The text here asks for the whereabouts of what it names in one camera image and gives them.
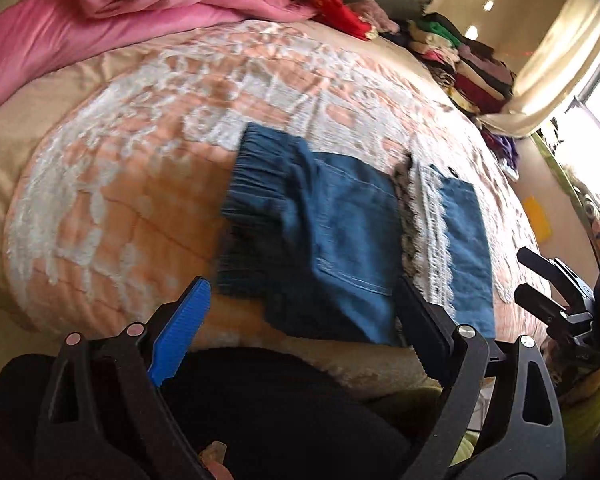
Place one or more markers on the red patterned cloth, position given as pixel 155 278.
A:
pixel 345 12

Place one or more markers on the mauve fluffy garment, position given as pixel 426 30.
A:
pixel 375 12

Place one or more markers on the purple clothes heap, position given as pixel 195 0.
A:
pixel 505 147

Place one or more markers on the pink duvet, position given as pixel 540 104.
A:
pixel 105 15

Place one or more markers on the pile of folded clothes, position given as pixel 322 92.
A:
pixel 475 75

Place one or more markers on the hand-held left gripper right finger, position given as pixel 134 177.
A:
pixel 425 330

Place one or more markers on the person's black clothing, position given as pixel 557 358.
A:
pixel 290 410

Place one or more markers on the green sill cloth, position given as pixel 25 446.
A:
pixel 560 170

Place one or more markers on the yellow bag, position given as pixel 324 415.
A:
pixel 537 217

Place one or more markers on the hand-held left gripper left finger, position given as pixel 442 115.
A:
pixel 180 330

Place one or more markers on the blue lace-trimmed pants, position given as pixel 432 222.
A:
pixel 340 220

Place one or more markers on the cream curtain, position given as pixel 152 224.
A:
pixel 565 60

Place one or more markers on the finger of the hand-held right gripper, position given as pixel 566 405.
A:
pixel 560 272
pixel 540 302

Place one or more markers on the beige bed sheet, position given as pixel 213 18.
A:
pixel 10 160

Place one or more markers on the peach lace-patterned quilt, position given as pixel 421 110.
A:
pixel 130 160

